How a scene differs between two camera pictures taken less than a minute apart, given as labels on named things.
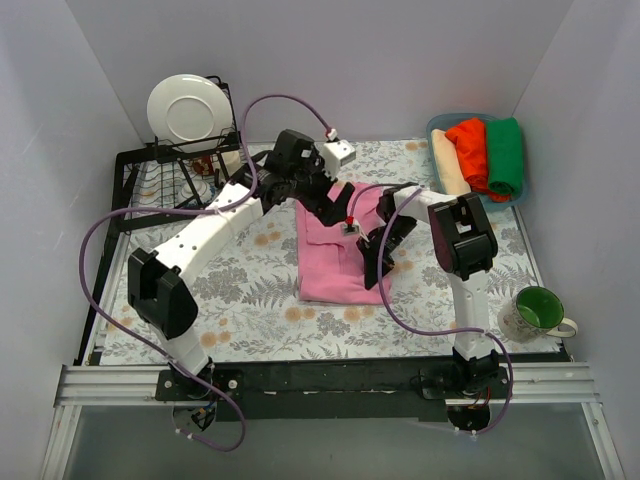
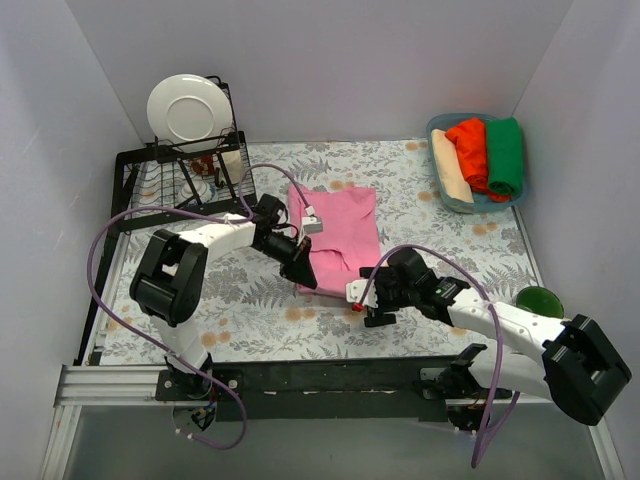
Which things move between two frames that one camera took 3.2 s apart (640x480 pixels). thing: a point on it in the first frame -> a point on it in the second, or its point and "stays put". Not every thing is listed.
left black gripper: x=321 y=198 -> x=296 y=256
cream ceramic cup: x=232 y=161 stays put
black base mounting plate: x=346 y=389 stays put
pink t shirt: x=331 y=263 stays put
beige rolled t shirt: x=452 y=175 stays put
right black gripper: x=388 y=239 -> x=379 y=295
